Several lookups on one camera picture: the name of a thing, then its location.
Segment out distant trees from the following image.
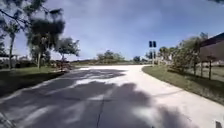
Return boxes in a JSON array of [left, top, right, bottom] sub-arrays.
[[95, 49, 142, 64]]

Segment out pale concrete path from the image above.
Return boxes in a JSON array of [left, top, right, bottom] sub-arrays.
[[0, 64, 224, 128]]

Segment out pole with dark signs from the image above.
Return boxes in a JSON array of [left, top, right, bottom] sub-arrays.
[[148, 40, 158, 68]]

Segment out row of tall trees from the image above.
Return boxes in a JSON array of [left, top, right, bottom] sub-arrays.
[[0, 0, 81, 71]]

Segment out group of small trees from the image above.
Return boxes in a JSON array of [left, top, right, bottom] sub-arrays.
[[157, 32, 218, 81]]

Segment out brown building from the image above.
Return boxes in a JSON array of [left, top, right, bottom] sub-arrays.
[[199, 32, 224, 65]]

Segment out robot's own part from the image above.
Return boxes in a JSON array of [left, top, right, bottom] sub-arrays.
[[214, 120, 224, 128]]

